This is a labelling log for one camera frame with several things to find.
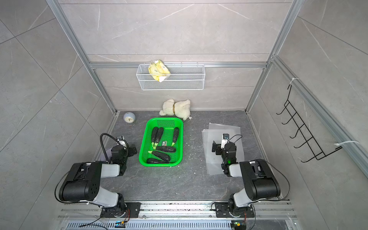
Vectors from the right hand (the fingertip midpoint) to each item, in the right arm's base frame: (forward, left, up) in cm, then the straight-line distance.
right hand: (222, 140), depth 93 cm
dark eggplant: (+7, +31, -3) cm, 32 cm away
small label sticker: (+2, +40, -6) cm, 40 cm away
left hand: (0, +64, 0) cm, 64 cm away
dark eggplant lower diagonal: (-8, +41, -3) cm, 42 cm away
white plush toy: (+29, +28, +3) cm, 41 cm away
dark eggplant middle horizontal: (-4, +38, -2) cm, 38 cm away
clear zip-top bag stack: (+14, +1, -11) cm, 17 cm away
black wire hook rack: (-24, -31, +26) cm, 47 cm away
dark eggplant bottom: (-12, +43, -3) cm, 44 cm away
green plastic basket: (+15, +37, 0) cm, 40 cm away
